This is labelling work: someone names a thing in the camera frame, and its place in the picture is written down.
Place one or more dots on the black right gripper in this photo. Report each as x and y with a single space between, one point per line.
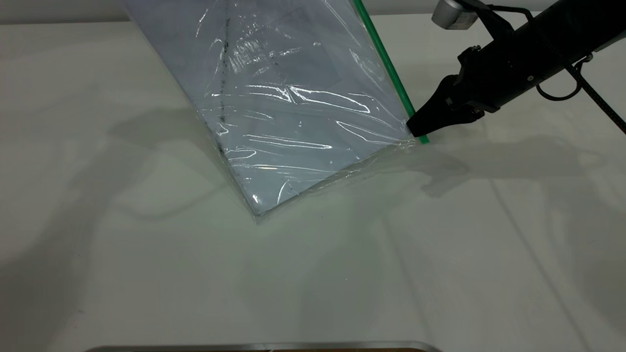
503 73

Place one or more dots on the clear plastic zipper bag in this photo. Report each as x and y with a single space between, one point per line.
293 122

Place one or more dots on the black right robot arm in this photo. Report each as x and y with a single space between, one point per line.
577 24

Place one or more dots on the silver metal rim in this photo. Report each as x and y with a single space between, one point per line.
244 347

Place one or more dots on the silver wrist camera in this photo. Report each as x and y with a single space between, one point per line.
452 14

